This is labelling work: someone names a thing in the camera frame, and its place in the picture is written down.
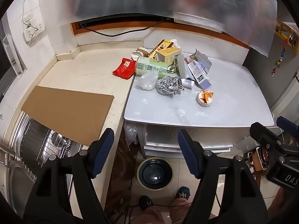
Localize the white wall socket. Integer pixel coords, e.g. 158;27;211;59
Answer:
23;14;45;43

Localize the white slatted panel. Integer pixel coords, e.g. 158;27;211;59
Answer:
2;34;24;75

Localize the white purple carton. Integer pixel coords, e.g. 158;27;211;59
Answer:
187;59;212;89

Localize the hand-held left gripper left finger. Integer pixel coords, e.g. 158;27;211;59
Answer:
23;128;115;224

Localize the yellow and red box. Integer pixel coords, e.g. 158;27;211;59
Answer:
148;39;178;62

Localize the orange stained paper cup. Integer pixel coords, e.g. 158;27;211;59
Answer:
196;90;214;107

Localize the hanging bell ornament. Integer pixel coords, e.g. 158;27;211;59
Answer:
271;37;289;76

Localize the person's leg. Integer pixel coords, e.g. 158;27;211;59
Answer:
138;205;171;224
169;197;194;224

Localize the open grey blue carton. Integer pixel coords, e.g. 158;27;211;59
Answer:
193;49;212;74

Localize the green cylindrical canister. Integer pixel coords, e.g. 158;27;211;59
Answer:
136;56;169;79

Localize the person's left shoe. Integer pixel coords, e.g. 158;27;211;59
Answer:
139;195;155;211

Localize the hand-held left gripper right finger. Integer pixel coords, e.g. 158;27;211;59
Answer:
178;128;269;224

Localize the person's right leg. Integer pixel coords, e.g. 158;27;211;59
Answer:
169;197;194;224

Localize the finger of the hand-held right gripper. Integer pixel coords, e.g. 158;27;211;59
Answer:
249;122;284;152
276;116;299;143

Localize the crumpled aluminium foil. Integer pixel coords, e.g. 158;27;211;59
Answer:
156;75;185;95

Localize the red snack packet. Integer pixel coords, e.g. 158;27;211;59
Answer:
112;57;136;80

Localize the small white bottle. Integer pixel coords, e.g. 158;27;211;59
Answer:
182;78;195;89

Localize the round waste bin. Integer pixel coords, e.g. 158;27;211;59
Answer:
136;157;173;190

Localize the steel sink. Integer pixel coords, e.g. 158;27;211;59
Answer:
0;142;47;215

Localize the person's right shoe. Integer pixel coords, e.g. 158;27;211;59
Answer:
174;186;191;201

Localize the hanging clear plastic bag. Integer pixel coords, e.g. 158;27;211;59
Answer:
123;121;139;145

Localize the person's left leg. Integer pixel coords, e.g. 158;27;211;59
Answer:
138;205;171;224

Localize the wire dish rack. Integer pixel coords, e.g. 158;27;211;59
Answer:
17;112;83;185

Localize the white power cable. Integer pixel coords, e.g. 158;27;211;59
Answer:
22;0;32;28

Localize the brown cardboard sheet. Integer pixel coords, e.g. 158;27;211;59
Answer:
21;85;115;147

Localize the long grey white box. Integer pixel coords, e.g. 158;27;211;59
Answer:
177;54;187;79

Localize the brown wooden cabinet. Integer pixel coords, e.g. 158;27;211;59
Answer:
104;131;137;217

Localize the black cable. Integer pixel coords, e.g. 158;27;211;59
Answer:
79;20;169;37

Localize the white storage cabinet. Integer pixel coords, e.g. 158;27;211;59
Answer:
123;57;275;159

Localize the person's shoe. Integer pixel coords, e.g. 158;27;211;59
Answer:
139;195;155;211
174;186;191;201

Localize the yellow wall shelf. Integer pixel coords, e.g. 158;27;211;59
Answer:
274;20;299;47

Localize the tan cardboard box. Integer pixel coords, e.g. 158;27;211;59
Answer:
156;47;182;64

